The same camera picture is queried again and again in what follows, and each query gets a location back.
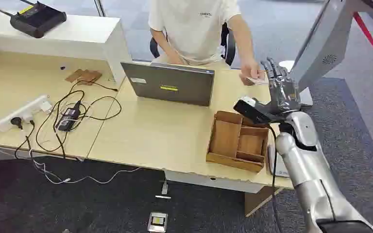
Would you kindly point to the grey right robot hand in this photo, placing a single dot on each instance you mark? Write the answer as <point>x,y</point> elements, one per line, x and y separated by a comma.
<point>283,91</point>

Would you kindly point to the white card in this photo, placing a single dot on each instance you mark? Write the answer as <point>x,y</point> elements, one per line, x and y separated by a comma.
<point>260,81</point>

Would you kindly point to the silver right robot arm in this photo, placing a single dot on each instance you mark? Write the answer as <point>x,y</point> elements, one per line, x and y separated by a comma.
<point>305,167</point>

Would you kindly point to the person's left hand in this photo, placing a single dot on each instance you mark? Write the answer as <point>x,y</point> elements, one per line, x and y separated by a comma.
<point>250,69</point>

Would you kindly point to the person's hand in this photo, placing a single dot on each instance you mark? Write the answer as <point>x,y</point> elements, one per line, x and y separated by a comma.
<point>175,60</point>
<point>250,69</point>

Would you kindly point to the grey monitor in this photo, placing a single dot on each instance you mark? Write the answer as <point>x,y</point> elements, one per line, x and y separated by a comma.
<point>325,41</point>

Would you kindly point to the wooden card box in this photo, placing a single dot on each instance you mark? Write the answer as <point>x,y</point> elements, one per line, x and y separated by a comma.
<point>238,143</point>

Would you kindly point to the white flat pad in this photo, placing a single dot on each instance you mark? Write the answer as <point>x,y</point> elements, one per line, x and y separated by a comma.
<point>278,167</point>

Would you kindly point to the person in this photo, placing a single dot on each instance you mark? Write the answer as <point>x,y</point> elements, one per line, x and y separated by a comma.
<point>193,29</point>

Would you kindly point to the person's right hand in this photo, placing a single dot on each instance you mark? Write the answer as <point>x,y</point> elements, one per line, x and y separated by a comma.
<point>175,60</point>

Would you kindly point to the grey laptop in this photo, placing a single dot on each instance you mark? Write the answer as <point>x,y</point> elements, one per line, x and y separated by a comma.
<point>170,85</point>

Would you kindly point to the small silver floor device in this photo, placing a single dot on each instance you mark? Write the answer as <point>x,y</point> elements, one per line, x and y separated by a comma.
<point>158,222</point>

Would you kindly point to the wooden coaster stack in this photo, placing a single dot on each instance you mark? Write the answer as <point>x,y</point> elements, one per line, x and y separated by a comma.
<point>84,76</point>

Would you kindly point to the black power adapter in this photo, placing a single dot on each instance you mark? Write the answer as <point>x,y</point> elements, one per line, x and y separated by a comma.
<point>68,119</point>

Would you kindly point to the white desk shelf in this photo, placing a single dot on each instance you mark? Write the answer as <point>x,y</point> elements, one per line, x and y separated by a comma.
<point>61,38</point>

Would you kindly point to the black router with antennas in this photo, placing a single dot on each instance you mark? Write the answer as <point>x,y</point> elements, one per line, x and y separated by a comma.
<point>37,19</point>

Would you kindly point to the white power strip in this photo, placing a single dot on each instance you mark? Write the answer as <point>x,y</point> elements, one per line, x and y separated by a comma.
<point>25,111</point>

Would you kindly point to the black plug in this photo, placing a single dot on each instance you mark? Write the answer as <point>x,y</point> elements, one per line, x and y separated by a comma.
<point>16,122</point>

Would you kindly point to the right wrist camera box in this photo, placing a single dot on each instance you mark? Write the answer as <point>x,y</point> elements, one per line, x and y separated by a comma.
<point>248,110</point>

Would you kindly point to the white floor bracket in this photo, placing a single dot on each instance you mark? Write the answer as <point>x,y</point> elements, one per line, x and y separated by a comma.
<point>164,192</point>

